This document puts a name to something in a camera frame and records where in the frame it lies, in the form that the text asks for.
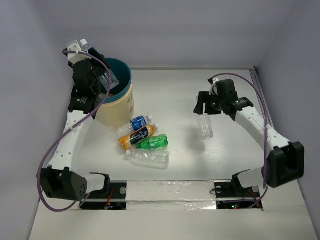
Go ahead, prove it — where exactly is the aluminium side rail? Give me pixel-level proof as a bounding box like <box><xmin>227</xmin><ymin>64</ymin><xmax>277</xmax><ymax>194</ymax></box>
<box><xmin>249</xmin><ymin>66</ymin><xmax>290</xmax><ymax>178</ymax></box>

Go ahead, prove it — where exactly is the teal and cream bin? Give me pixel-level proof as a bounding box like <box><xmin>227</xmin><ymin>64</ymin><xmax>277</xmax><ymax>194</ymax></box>
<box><xmin>75</xmin><ymin>58</ymin><xmax>135</xmax><ymax>127</ymax></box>

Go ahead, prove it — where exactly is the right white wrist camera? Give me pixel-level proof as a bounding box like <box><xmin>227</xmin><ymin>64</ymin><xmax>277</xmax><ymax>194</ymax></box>
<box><xmin>208</xmin><ymin>77</ymin><xmax>220</xmax><ymax>95</ymax></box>

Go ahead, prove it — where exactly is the orange bottle dark label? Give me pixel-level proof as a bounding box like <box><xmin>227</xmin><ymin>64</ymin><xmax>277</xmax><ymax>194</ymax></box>
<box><xmin>118</xmin><ymin>124</ymin><xmax>160</xmax><ymax>151</ymax></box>

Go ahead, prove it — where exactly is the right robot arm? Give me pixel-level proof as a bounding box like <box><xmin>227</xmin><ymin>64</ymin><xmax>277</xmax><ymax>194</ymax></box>
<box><xmin>193</xmin><ymin>77</ymin><xmax>305</xmax><ymax>198</ymax></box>

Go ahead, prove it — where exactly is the blue label clear bottle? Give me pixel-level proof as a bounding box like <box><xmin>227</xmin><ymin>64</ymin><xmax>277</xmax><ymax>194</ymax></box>
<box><xmin>80</xmin><ymin>39</ymin><xmax>120</xmax><ymax>90</ymax></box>

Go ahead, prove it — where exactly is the small blue label bottle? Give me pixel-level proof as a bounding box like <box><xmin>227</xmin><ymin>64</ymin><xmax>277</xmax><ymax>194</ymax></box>
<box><xmin>117</xmin><ymin>115</ymin><xmax>153</xmax><ymax>136</ymax></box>

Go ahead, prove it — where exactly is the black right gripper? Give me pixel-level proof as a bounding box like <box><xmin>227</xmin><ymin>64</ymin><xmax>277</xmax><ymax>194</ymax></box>
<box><xmin>193</xmin><ymin>91</ymin><xmax>225</xmax><ymax>115</ymax></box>

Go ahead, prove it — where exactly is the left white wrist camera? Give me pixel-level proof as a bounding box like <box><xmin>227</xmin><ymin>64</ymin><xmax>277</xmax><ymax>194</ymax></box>
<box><xmin>64</xmin><ymin>40</ymin><xmax>89</xmax><ymax>65</ymax></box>

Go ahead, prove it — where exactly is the large clear ribbed bottle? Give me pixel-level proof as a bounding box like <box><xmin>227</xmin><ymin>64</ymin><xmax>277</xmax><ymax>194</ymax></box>
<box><xmin>197</xmin><ymin>114</ymin><xmax>214</xmax><ymax>140</ymax></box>

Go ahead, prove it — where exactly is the silver taped front rail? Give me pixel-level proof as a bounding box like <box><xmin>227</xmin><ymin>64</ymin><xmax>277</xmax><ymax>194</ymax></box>
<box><xmin>80</xmin><ymin>180</ymin><xmax>263</xmax><ymax>211</ymax></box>

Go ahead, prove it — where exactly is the clear bottle white cap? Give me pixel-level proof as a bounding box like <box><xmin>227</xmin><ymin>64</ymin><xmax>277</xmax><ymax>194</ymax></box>
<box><xmin>125</xmin><ymin>149</ymin><xmax>170</xmax><ymax>169</ymax></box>

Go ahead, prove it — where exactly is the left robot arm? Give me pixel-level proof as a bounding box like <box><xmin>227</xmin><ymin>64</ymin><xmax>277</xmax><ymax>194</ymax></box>
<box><xmin>37</xmin><ymin>47</ymin><xmax>111</xmax><ymax>202</ymax></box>

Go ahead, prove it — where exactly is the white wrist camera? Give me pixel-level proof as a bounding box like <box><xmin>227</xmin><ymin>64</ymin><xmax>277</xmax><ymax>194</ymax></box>
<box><xmin>64</xmin><ymin>40</ymin><xmax>89</xmax><ymax>65</ymax></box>
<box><xmin>208</xmin><ymin>77</ymin><xmax>220</xmax><ymax>95</ymax></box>

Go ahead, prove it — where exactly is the green plastic bottle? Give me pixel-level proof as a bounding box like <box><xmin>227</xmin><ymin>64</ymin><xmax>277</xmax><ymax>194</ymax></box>
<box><xmin>136</xmin><ymin>134</ymin><xmax>169</xmax><ymax>150</ymax></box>

